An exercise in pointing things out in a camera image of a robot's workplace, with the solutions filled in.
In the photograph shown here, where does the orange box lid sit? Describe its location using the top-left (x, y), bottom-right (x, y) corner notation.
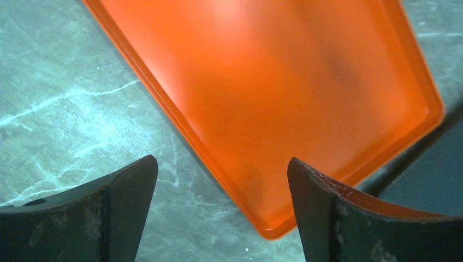
top-left (85, 1), bottom-right (445, 240)

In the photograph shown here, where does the black baking tray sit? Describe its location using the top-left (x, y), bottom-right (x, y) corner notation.
top-left (357, 103), bottom-right (462, 216)

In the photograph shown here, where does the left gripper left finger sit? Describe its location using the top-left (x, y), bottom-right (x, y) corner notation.
top-left (1, 155), bottom-right (158, 261)

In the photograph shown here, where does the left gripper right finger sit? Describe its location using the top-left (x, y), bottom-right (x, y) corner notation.
top-left (287, 158), bottom-right (462, 262)

